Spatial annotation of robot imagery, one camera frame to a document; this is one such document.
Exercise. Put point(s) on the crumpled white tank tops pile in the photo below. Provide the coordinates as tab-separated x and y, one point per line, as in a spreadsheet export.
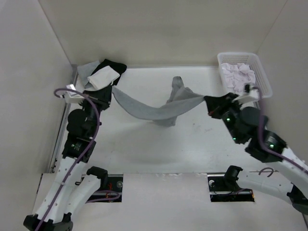
236	76

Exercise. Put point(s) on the folded black tank top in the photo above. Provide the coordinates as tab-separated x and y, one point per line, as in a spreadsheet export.
118	67

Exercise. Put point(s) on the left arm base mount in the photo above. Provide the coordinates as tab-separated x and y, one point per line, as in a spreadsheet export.
110	192

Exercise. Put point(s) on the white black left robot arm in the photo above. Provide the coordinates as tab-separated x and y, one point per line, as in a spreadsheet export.
73	184

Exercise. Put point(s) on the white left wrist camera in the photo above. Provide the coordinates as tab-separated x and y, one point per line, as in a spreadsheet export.
72	96

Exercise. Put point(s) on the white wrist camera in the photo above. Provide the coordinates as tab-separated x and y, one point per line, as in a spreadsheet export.
251	93
72	96

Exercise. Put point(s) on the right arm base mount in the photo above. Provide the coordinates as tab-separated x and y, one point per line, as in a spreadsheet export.
219	191

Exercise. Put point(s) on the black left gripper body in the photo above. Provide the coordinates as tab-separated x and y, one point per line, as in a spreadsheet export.
102	104

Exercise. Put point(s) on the folded light grey tank top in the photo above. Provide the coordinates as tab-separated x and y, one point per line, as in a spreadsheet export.
85	71

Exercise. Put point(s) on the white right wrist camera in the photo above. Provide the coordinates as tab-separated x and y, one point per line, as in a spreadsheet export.
251	93

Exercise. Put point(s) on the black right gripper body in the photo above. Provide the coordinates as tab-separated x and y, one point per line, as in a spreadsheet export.
225	107

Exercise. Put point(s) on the white perforated plastic basket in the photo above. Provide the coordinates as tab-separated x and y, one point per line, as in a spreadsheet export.
253	61

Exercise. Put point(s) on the folded white tank top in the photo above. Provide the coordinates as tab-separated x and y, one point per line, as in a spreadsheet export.
103	78

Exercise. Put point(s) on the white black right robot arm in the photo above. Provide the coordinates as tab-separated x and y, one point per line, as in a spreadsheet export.
247	125

